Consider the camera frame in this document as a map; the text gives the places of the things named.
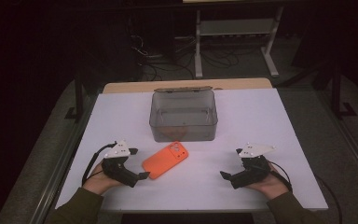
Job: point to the orange phone case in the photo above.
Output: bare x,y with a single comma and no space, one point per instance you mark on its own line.
163,160

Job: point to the black metal stand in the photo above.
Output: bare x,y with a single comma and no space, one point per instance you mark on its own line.
336,93

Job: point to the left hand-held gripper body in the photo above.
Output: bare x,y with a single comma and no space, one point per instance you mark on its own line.
118,168

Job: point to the person's left hand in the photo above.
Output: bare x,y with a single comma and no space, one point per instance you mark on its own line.
98,182

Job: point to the person's right hand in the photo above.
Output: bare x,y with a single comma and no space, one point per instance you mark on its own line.
272,186

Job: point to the transparent grey plastic box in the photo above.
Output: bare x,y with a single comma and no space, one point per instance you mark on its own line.
183,109

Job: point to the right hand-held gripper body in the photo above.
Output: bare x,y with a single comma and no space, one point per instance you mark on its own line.
254,171

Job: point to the white metal desk frame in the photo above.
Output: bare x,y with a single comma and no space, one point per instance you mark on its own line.
236,27

